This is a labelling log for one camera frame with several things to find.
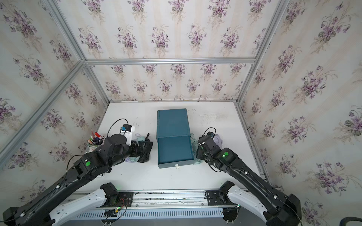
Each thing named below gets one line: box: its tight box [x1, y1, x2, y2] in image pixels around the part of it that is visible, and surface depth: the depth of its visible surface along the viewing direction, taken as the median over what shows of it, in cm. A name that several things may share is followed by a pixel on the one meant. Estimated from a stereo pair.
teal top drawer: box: [156, 135, 195, 170], surface depth 78 cm
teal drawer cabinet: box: [156, 108, 192, 149], surface depth 81 cm
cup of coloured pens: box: [86, 128, 106, 148], surface depth 85 cm
